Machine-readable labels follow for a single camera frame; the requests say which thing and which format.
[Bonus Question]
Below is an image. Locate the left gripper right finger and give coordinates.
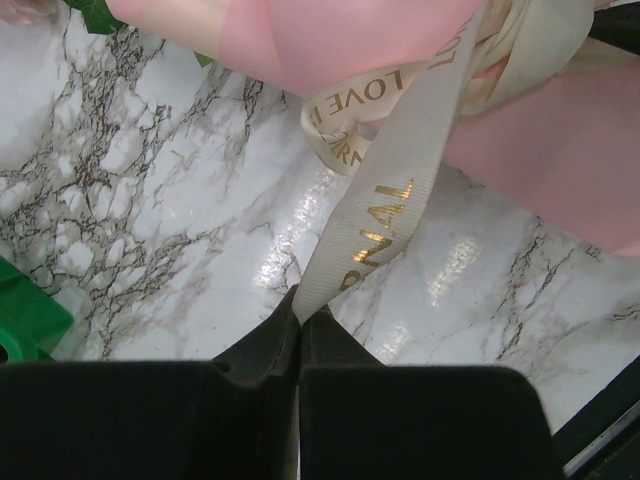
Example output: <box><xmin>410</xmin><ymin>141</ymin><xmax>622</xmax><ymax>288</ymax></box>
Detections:
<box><xmin>299</xmin><ymin>308</ymin><xmax>563</xmax><ymax>479</ymax></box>

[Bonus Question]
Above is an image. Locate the pink wrapping paper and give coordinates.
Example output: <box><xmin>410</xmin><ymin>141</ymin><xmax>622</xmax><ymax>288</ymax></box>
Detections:
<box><xmin>108</xmin><ymin>1</ymin><xmax>639</xmax><ymax>256</ymax></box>

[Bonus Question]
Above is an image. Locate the cream ribbon gold lettering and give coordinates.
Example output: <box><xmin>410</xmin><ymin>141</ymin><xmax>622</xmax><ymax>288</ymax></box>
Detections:
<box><xmin>292</xmin><ymin>1</ymin><xmax>616</xmax><ymax>321</ymax></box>

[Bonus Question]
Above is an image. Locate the green plastic tray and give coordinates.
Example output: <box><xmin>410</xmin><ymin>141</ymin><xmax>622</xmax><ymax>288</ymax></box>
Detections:
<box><xmin>0</xmin><ymin>258</ymin><xmax>72</xmax><ymax>364</ymax></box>

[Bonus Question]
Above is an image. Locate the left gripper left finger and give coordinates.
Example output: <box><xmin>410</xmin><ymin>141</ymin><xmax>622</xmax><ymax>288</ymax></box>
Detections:
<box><xmin>1</xmin><ymin>295</ymin><xmax>301</xmax><ymax>479</ymax></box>

